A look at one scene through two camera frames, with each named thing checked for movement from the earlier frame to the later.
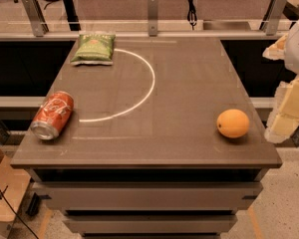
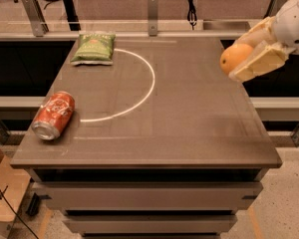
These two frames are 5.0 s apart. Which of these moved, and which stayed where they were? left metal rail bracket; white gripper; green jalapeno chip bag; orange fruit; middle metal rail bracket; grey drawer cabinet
Moved: white gripper; orange fruit
Stayed: middle metal rail bracket; grey drawer cabinet; left metal rail bracket; green jalapeno chip bag
